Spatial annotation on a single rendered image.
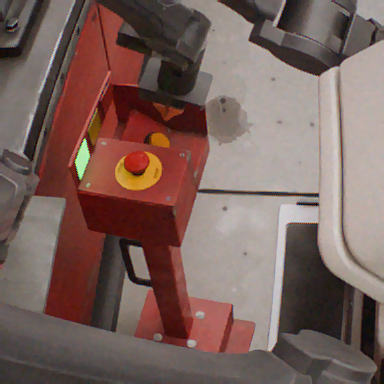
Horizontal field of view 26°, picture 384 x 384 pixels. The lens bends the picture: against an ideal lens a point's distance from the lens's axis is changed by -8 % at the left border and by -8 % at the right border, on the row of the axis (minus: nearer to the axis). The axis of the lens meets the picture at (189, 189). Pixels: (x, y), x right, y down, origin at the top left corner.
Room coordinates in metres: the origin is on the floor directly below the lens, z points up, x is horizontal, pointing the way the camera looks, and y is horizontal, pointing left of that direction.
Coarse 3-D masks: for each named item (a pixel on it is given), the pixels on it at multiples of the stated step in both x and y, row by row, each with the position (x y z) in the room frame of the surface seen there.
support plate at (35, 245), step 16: (32, 208) 0.61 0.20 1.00; (48, 208) 0.61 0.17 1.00; (64, 208) 0.61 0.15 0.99; (32, 224) 0.58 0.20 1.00; (48, 224) 0.58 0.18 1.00; (16, 240) 0.56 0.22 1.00; (32, 240) 0.56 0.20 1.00; (48, 240) 0.56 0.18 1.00; (16, 256) 0.54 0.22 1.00; (32, 256) 0.54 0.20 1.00; (48, 256) 0.54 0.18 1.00; (0, 272) 0.52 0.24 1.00; (16, 272) 0.52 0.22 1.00; (32, 272) 0.52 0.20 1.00; (48, 272) 0.51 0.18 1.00; (0, 288) 0.50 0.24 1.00; (16, 288) 0.49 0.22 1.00; (32, 288) 0.49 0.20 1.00; (48, 288) 0.49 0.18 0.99; (16, 304) 0.47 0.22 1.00; (32, 304) 0.47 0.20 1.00
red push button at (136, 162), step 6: (138, 150) 0.82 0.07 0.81; (126, 156) 0.82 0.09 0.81; (132, 156) 0.81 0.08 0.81; (138, 156) 0.81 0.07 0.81; (144, 156) 0.81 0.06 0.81; (126, 162) 0.80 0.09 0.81; (132, 162) 0.80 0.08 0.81; (138, 162) 0.80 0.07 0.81; (144, 162) 0.80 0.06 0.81; (126, 168) 0.80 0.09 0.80; (132, 168) 0.79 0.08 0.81; (138, 168) 0.79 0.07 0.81; (144, 168) 0.79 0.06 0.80; (138, 174) 0.80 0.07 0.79
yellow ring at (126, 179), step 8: (120, 160) 0.83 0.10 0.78; (152, 160) 0.82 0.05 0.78; (120, 168) 0.81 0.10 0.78; (152, 168) 0.81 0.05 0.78; (160, 168) 0.80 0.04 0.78; (120, 176) 0.80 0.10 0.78; (128, 176) 0.80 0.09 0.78; (136, 176) 0.79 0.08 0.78; (144, 176) 0.79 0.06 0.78; (152, 176) 0.79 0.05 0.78; (120, 184) 0.79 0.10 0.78; (128, 184) 0.78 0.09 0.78; (136, 184) 0.78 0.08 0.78; (144, 184) 0.78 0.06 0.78; (152, 184) 0.78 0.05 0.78
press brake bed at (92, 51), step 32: (96, 32) 1.23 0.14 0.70; (64, 64) 1.04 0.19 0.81; (96, 64) 1.19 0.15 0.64; (128, 64) 1.39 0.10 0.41; (64, 96) 1.01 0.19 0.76; (96, 96) 1.15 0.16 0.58; (64, 128) 0.97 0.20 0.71; (32, 160) 0.83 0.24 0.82; (64, 160) 0.94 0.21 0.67; (64, 192) 0.90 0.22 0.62; (64, 224) 0.86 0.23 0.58; (64, 256) 0.82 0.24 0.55; (96, 256) 0.94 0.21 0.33; (64, 288) 0.77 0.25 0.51; (96, 288) 1.02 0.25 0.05; (96, 320) 0.93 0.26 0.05
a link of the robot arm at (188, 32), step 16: (96, 0) 0.80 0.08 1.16; (112, 0) 0.78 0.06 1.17; (128, 0) 0.79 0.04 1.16; (144, 0) 0.80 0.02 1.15; (160, 0) 0.82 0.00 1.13; (176, 0) 0.84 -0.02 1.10; (128, 16) 0.80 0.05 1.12; (144, 16) 0.79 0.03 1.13; (160, 16) 0.80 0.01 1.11; (176, 16) 0.82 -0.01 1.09; (192, 16) 0.83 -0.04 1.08; (144, 32) 0.81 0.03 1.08; (160, 32) 0.79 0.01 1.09; (176, 32) 0.80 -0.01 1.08; (192, 32) 0.82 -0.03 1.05; (208, 32) 0.84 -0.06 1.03; (160, 48) 0.81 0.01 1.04; (176, 48) 0.79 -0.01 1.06; (192, 48) 0.80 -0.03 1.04; (192, 64) 0.81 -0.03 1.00
